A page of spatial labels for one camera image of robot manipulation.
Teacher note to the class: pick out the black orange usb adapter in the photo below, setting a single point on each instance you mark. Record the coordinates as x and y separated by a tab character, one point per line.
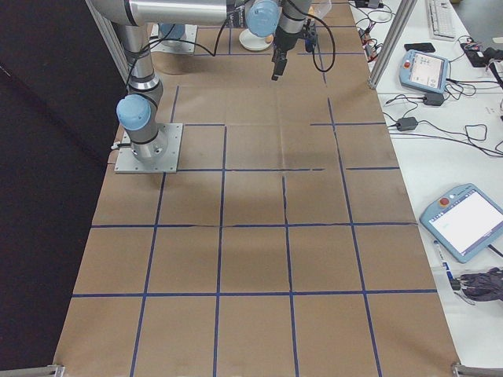
371	49
363	33

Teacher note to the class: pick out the white marker pen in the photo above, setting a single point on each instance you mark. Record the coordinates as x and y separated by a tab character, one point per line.
442	257

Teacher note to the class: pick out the white keyboard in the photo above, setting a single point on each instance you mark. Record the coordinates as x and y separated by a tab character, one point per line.
442	19

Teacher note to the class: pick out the silver arm base plug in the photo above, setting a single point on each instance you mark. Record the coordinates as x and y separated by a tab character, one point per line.
118	145

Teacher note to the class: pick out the clear plastic egg box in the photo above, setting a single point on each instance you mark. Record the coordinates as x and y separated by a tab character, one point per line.
324	8

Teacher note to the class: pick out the dark purple folded umbrella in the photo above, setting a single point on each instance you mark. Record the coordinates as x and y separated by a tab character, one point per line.
483	284

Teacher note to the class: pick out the aluminium corner profile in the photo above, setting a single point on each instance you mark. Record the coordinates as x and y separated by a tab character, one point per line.
39	371
471	371

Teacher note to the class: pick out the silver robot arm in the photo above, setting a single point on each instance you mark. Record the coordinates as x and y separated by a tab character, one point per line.
173	30
135	59

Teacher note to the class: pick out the black power adapter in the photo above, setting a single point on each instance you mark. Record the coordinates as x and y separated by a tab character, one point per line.
433	99
406	123

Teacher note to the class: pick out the black electronics box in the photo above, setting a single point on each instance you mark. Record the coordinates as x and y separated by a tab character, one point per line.
480	58

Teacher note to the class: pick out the aluminium profile post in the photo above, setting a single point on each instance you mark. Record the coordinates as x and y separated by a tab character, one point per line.
389	43
114	51

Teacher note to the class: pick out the white round plate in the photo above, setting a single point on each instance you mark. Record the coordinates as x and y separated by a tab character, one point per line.
251	44

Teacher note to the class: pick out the black frame cover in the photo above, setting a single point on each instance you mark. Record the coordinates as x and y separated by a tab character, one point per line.
39	157

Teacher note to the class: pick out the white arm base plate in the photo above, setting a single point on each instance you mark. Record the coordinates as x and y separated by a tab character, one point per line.
173	161
188	47

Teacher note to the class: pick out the black smartphone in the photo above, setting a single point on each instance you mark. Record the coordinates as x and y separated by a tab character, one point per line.
420	47

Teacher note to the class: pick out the white side desk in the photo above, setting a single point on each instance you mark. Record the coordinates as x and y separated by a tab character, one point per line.
432	165

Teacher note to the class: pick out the white computer mouse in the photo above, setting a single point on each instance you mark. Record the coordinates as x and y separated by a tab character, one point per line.
382	16

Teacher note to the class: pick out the blue grey teach pendant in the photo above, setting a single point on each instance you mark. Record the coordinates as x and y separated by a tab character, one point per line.
424	72
463	220

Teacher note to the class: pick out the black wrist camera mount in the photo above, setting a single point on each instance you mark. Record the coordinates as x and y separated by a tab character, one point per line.
310	37

